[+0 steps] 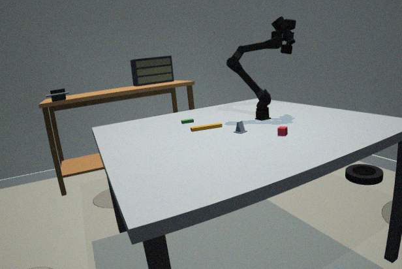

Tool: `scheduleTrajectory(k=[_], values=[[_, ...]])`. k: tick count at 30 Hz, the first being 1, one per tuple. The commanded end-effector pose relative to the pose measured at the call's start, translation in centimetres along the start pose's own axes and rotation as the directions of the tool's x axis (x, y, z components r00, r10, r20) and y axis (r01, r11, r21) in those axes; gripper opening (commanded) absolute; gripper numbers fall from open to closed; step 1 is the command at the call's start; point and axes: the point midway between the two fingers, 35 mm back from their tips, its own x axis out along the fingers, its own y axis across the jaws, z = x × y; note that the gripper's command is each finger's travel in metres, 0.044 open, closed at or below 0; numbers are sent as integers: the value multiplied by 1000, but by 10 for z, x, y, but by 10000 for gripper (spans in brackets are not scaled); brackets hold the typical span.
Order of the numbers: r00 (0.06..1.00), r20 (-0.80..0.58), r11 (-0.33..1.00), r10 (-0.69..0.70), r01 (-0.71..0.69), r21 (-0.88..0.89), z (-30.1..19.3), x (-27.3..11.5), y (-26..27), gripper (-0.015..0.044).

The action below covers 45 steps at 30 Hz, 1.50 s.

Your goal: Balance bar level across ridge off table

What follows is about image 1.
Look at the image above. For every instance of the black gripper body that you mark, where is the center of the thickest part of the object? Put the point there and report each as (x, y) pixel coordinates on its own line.
(287, 49)

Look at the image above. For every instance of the yellow bar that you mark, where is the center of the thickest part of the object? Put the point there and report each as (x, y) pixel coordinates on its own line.
(204, 127)

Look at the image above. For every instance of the small red cube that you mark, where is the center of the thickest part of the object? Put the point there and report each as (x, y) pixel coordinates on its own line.
(282, 131)

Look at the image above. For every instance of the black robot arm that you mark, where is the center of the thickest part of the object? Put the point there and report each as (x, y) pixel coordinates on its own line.
(262, 112)

